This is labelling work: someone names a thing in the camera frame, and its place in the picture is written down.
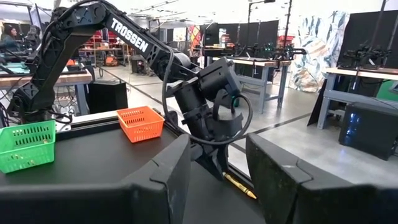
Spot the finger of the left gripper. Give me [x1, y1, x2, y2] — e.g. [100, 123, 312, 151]
[190, 144, 223, 180]
[217, 145, 231, 182]

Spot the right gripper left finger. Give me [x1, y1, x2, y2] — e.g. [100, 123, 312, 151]
[0, 133, 192, 224]

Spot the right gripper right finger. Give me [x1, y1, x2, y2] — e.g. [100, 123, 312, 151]
[245, 133, 398, 224]

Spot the yellow crayon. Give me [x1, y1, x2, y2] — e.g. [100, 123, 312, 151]
[222, 172, 258, 200]

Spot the orange plastic basket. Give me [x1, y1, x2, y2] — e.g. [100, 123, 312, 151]
[116, 105, 165, 144]

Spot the green plastic basket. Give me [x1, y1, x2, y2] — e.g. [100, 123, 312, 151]
[0, 119, 57, 174]

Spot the grey workbench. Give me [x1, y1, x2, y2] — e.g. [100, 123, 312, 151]
[316, 67, 398, 130]
[203, 55, 292, 114]

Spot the black box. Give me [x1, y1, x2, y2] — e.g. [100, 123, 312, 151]
[88, 80, 129, 114]

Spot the black computer tower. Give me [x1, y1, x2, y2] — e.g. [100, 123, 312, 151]
[338, 101, 398, 162]

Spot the black curtain panel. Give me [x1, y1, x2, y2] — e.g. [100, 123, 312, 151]
[336, 9, 398, 70]
[201, 19, 280, 47]

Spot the wooden workbench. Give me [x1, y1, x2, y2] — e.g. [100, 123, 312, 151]
[0, 68, 94, 116]

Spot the patterned fabric curtain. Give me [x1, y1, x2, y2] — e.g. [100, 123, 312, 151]
[288, 11, 351, 93]

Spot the person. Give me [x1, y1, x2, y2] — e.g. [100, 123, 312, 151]
[0, 24, 20, 53]

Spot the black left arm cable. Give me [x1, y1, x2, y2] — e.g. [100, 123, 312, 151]
[160, 48, 254, 146]

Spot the black frame stand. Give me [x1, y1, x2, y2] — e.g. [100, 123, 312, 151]
[247, 0, 295, 50]

